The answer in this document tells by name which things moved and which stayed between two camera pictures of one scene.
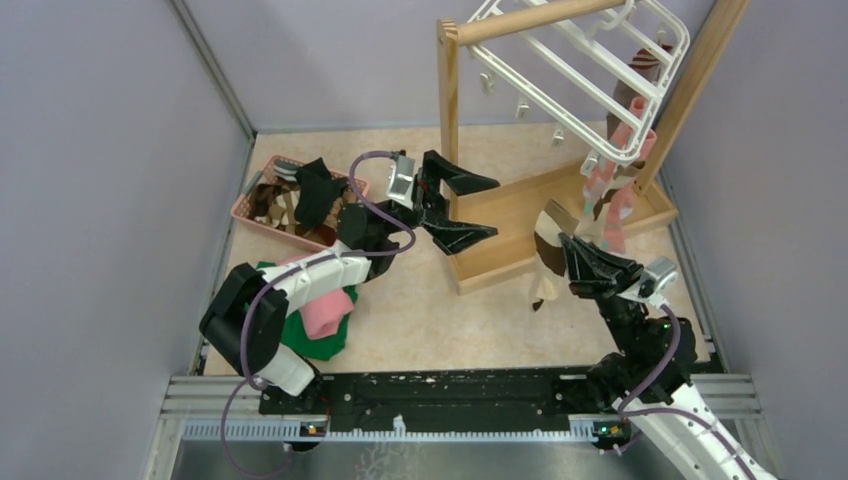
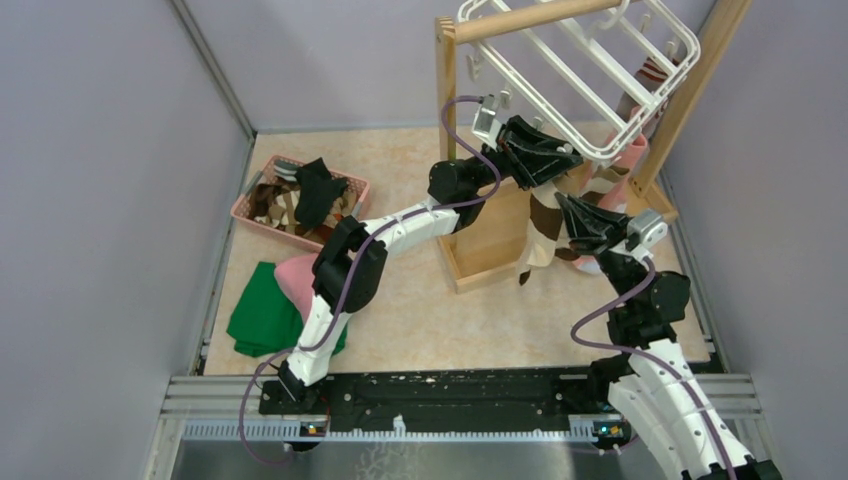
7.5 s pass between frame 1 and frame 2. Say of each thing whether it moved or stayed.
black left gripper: moved
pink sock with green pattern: moved
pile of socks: stayed
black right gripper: moved
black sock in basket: stayed
